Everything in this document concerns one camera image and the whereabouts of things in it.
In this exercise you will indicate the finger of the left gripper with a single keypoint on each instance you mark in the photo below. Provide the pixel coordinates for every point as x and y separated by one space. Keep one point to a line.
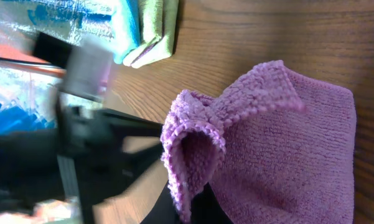
126 168
130 121

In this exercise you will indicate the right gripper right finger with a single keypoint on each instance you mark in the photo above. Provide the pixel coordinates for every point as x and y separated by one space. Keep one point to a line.
206 210

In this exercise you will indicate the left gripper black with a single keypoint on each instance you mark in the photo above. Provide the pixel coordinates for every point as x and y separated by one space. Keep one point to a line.
75 159

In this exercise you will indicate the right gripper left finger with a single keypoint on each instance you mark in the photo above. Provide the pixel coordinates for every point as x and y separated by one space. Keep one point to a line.
163 211

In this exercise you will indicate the purple microfibre cloth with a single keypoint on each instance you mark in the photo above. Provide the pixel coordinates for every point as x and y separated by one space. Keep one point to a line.
275 147

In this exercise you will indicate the purple folded cloth in stack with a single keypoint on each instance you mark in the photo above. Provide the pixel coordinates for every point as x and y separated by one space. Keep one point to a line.
144 52

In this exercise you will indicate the lower green folded cloth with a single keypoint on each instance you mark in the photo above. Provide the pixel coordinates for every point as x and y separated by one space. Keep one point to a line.
163 48

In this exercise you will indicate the green folded cloth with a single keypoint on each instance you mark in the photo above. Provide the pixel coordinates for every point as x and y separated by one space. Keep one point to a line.
163 48
150 27

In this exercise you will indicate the blue folded cloth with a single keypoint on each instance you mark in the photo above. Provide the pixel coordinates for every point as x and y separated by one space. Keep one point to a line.
115 22

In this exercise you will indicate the upper green folded cloth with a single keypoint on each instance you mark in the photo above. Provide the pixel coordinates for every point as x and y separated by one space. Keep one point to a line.
150 27

